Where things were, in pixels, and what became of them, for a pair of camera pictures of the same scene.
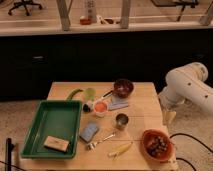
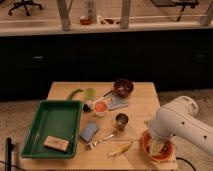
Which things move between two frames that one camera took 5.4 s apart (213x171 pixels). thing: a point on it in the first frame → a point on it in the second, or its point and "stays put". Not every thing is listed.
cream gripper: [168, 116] → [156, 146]
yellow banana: [119, 151] stays put
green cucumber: [72, 92] stays put
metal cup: [121, 120] stays put
